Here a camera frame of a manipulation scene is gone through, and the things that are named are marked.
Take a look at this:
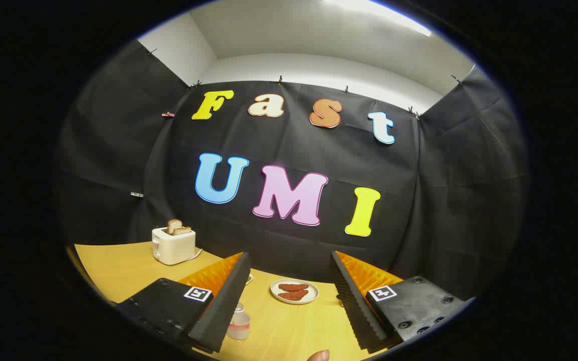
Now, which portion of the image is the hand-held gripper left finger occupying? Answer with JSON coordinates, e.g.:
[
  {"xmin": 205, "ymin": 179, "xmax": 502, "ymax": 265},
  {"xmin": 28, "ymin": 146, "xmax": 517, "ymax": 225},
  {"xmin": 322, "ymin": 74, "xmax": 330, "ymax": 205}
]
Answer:
[{"xmin": 116, "ymin": 252, "xmax": 252, "ymax": 354}]

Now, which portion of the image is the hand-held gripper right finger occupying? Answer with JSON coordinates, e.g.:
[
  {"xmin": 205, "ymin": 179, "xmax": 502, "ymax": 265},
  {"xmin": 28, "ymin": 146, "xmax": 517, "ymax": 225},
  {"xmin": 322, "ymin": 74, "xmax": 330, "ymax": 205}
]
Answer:
[{"xmin": 329, "ymin": 251, "xmax": 475, "ymax": 354}]

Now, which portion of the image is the clear juice bottle pink label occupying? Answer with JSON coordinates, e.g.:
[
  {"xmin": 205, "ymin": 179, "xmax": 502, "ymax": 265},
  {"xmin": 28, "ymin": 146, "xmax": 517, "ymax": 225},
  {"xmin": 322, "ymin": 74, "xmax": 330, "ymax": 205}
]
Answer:
[{"xmin": 227, "ymin": 303, "xmax": 251, "ymax": 341}]

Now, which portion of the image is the round white plate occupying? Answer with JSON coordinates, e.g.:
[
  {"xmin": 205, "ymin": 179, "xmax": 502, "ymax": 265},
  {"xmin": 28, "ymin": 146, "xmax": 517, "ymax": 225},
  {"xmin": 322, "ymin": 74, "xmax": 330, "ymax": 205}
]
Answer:
[{"xmin": 270, "ymin": 279, "xmax": 320, "ymax": 305}]

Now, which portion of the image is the cream toaster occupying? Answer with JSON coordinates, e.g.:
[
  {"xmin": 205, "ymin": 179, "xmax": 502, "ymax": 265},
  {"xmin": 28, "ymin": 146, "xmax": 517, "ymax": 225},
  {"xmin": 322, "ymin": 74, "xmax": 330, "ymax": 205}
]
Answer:
[{"xmin": 152, "ymin": 227, "xmax": 197, "ymax": 266}]

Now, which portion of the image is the wooden table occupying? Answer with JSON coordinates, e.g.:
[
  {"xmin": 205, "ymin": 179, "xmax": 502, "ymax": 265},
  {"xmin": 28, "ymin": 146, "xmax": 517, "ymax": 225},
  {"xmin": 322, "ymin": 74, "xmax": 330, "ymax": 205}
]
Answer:
[{"xmin": 74, "ymin": 242, "xmax": 405, "ymax": 361}]

